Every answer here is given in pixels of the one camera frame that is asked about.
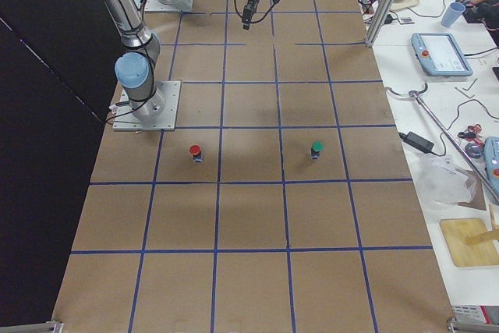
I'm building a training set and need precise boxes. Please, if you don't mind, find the clear plastic bag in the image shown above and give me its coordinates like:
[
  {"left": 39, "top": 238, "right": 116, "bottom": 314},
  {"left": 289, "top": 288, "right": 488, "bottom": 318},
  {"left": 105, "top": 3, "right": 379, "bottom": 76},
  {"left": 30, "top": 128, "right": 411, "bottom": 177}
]
[{"left": 412, "top": 154, "right": 486, "bottom": 211}]

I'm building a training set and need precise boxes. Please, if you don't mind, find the blue plastic cup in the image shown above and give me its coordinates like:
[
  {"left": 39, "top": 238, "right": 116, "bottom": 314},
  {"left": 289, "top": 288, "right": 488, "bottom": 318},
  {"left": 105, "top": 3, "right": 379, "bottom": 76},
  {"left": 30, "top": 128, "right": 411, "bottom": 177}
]
[{"left": 441, "top": 2, "right": 466, "bottom": 27}]

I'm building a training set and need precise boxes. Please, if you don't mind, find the wooden cutting board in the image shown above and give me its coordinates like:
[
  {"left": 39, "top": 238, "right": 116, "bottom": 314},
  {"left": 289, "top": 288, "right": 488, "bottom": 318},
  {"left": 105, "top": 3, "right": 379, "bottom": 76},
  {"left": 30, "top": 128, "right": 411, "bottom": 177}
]
[{"left": 440, "top": 218, "right": 498, "bottom": 267}]

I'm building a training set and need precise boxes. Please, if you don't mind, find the blue teach pendant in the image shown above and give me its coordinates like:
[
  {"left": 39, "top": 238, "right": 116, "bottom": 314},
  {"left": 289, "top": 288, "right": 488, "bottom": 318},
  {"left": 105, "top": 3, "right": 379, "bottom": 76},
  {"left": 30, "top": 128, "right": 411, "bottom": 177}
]
[{"left": 411, "top": 33, "right": 473, "bottom": 77}]

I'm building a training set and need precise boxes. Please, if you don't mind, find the metal cane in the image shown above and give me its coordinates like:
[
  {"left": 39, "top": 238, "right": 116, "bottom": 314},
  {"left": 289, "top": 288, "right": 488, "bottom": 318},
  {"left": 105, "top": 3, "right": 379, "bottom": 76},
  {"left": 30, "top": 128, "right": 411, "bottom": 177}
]
[{"left": 385, "top": 82, "right": 498, "bottom": 205}]

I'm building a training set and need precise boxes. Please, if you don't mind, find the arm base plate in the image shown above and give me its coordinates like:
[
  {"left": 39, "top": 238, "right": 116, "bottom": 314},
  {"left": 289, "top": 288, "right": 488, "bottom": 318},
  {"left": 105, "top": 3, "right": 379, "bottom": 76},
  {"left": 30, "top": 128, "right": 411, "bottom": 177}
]
[
  {"left": 111, "top": 80, "right": 182, "bottom": 131},
  {"left": 144, "top": 0, "right": 193, "bottom": 13}
]

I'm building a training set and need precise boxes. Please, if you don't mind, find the red push button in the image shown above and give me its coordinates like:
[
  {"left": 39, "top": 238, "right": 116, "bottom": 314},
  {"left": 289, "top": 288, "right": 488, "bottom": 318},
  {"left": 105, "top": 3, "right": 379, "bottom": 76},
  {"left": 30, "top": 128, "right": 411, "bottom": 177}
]
[{"left": 189, "top": 144, "right": 203, "bottom": 163}]

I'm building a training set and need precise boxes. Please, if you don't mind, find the black power adapter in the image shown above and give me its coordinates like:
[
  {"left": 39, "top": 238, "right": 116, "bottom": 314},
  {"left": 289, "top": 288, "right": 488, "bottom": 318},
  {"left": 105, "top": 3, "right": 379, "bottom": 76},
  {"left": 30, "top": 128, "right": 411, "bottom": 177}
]
[{"left": 399, "top": 132, "right": 434, "bottom": 154}]

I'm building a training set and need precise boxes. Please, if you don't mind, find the beige tray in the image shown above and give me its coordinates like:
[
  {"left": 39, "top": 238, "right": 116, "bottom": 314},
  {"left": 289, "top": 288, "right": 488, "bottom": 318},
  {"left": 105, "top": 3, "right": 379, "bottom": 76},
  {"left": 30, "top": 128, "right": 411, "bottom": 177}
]
[{"left": 390, "top": 0, "right": 419, "bottom": 12}]

